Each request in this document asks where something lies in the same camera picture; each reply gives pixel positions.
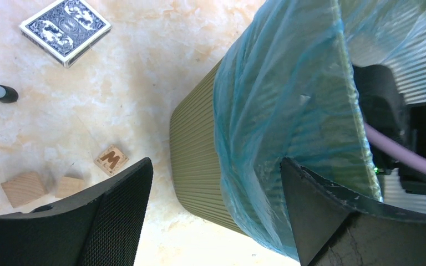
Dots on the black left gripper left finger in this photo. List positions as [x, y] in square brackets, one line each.
[100, 225]

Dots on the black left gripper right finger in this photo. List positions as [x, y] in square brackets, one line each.
[333, 225]

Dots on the green ribbed trash bin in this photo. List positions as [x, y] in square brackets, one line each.
[194, 161]

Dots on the blue plastic trash bag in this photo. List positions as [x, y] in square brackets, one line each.
[285, 89]

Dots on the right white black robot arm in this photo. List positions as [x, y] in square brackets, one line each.
[395, 130]

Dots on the plain wooden block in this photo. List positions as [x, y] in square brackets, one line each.
[68, 186]

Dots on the ridged wooden block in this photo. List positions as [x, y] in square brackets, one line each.
[24, 188]

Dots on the small dark card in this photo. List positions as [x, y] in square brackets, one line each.
[66, 29]

